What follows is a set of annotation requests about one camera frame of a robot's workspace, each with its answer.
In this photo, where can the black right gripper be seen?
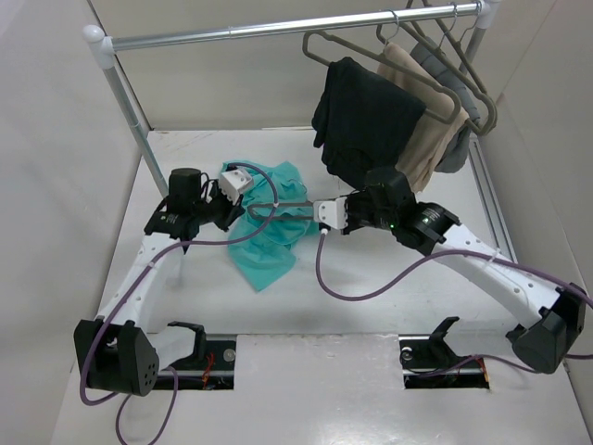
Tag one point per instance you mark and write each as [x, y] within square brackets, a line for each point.
[351, 200]

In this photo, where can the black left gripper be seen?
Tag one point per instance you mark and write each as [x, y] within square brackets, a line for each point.
[233, 211]

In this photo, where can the teal t shirt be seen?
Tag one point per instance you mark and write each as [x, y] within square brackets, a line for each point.
[265, 258]

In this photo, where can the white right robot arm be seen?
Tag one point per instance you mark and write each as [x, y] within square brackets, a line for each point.
[550, 315]

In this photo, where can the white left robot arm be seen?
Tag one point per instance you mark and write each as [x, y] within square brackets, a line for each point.
[116, 350]

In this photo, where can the taupe hanger with black garment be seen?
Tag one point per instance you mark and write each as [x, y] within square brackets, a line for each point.
[382, 59]

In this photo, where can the taupe hanger with grey garment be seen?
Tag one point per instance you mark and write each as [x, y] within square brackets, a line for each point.
[465, 47]

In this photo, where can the black hanging garment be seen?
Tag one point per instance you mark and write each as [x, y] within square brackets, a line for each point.
[362, 121]

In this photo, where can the cream ribbed garment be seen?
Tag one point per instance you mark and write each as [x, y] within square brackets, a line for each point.
[430, 139]

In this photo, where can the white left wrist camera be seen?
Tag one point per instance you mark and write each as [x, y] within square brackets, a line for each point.
[234, 183]

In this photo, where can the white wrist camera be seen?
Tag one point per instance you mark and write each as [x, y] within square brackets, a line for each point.
[234, 183]
[331, 212]

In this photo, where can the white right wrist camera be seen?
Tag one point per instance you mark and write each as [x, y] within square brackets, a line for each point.
[331, 212]

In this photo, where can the aluminium rail right side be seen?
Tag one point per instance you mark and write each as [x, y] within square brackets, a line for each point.
[494, 216]

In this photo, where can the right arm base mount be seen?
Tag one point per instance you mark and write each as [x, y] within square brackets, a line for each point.
[428, 362]

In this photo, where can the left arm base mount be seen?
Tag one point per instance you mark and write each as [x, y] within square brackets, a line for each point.
[215, 371]

